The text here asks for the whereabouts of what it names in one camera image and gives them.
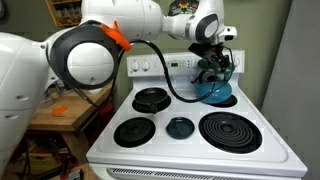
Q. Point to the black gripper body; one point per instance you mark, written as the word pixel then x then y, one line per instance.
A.
pixel 211 53

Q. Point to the blue kettle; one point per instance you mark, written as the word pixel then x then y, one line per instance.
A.
pixel 211 88

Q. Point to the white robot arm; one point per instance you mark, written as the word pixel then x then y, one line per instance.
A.
pixel 85 56

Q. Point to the black frying pan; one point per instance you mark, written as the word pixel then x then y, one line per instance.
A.
pixel 151 100

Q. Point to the white electric stove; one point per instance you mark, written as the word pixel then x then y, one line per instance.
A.
pixel 165 158

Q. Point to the front left coil burner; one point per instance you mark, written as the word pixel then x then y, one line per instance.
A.
pixel 134 132

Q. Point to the wooden spice rack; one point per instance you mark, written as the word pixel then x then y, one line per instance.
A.
pixel 65 13

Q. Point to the wooden table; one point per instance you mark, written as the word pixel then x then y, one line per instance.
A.
pixel 80 125

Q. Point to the orange lid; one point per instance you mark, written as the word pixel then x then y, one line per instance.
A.
pixel 59 110

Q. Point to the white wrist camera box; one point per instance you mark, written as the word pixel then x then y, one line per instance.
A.
pixel 228 34

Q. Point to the colourful decorative wall plate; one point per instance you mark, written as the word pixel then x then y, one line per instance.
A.
pixel 183 7

